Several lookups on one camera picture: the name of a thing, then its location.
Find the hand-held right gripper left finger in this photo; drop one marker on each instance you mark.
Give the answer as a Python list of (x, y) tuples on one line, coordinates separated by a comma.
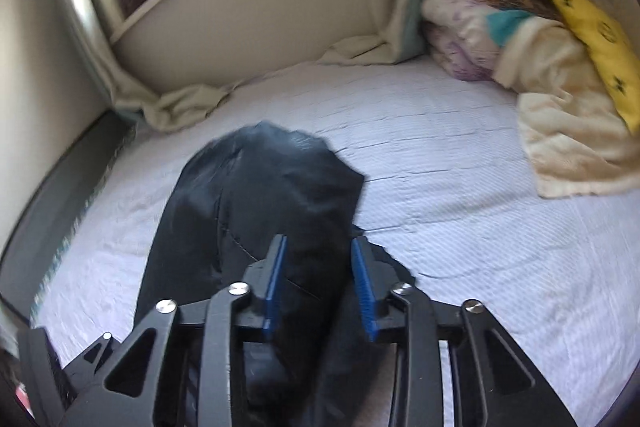
[(272, 297)]

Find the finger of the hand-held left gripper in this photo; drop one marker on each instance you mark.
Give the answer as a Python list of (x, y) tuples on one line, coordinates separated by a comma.
[(92, 354)]

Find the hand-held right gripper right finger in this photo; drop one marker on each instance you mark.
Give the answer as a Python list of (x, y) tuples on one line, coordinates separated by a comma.
[(362, 292)]

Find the dark navy printed jacket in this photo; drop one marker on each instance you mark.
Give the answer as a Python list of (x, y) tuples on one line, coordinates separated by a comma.
[(260, 187)]

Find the white quilted mattress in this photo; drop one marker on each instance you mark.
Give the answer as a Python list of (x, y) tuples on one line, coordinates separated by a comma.
[(450, 157)]

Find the cream blanket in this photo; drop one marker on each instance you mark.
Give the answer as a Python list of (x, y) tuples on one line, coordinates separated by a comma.
[(565, 122)]

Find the dark bed frame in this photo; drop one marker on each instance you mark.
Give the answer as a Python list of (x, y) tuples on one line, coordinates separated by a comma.
[(55, 207)]

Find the teal cushion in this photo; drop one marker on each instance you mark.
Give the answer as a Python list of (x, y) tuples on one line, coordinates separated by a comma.
[(415, 7)]

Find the yellow pillow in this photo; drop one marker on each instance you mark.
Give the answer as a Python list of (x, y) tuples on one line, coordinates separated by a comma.
[(600, 42)]

